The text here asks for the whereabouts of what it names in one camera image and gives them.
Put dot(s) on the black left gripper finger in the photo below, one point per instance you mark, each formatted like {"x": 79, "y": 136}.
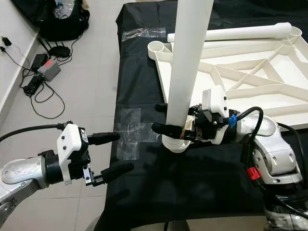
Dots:
{"x": 103, "y": 138}
{"x": 115, "y": 173}

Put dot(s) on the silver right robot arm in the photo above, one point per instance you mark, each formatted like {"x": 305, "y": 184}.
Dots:
{"x": 274, "y": 149}

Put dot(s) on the clear tape patch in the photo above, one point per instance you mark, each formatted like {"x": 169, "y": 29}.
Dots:
{"x": 137, "y": 134}
{"x": 144, "y": 33}

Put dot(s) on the black tablecloth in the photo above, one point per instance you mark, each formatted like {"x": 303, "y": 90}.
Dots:
{"x": 197, "y": 192}

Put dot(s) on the grey box red label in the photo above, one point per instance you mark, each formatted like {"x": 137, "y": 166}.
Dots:
{"x": 50, "y": 71}

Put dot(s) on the black power brick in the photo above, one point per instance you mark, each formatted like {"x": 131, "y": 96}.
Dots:
{"x": 32, "y": 84}

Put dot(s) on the black router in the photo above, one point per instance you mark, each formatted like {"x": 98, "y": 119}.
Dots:
{"x": 60, "y": 51}

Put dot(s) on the flat black adapter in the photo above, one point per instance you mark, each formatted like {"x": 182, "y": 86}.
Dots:
{"x": 39, "y": 60}

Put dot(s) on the black open suitcase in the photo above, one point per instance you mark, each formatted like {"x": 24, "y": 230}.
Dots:
{"x": 67, "y": 31}

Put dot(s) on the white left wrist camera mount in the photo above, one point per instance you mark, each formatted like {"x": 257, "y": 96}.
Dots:
{"x": 70, "y": 149}

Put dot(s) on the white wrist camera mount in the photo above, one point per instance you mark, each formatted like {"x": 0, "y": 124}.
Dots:
{"x": 70, "y": 149}
{"x": 214, "y": 98}

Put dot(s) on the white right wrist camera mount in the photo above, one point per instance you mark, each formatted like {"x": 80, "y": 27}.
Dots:
{"x": 214, "y": 98}

